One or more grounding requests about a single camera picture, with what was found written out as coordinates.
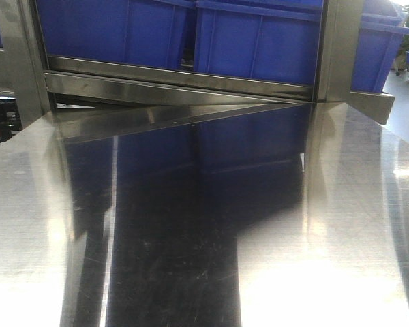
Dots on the blue plastic bin left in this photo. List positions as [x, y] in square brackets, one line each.
[148, 33]

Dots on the blue plastic bin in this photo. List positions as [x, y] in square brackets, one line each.
[148, 33]
[260, 40]
[382, 29]

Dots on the blue plastic bin centre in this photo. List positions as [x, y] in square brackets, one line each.
[260, 40]

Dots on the black equipment at left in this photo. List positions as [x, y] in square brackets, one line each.
[10, 122]

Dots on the blue plastic bin right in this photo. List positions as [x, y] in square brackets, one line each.
[382, 29]

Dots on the stainless steel shelf frame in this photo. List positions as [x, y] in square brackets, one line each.
[38, 80]

